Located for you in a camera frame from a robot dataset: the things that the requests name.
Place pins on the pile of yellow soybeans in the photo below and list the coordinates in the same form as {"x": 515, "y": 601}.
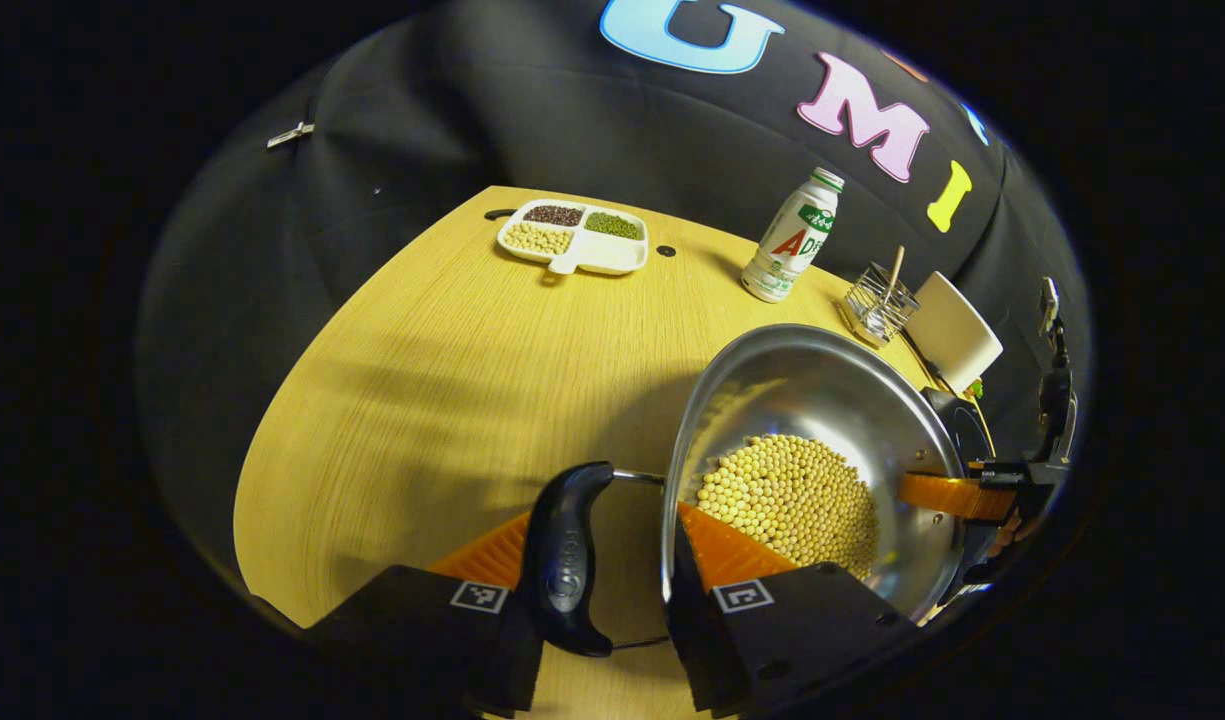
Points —
{"x": 792, "y": 500}

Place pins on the black backdrop cloth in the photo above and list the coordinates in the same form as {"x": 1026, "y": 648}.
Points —
{"x": 572, "y": 110}

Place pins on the white divided dish of beans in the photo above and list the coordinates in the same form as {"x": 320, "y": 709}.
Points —
{"x": 572, "y": 240}

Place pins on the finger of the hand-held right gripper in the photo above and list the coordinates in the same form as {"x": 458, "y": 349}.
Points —
{"x": 947, "y": 495}

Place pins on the white drink bottle green label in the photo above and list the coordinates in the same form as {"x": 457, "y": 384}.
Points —
{"x": 797, "y": 240}

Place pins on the metal cloth clip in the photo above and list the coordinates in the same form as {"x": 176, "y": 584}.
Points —
{"x": 290, "y": 134}

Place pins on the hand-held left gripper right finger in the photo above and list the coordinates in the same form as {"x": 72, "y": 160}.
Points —
{"x": 772, "y": 640}

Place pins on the white toaster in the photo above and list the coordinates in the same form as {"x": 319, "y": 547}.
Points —
{"x": 957, "y": 330}

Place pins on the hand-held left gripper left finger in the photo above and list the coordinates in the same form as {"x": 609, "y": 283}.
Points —
{"x": 422, "y": 630}

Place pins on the clear utensil holder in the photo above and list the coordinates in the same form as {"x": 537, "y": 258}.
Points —
{"x": 877, "y": 310}

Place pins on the black induction cooktop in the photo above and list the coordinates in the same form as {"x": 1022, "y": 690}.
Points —
{"x": 967, "y": 425}

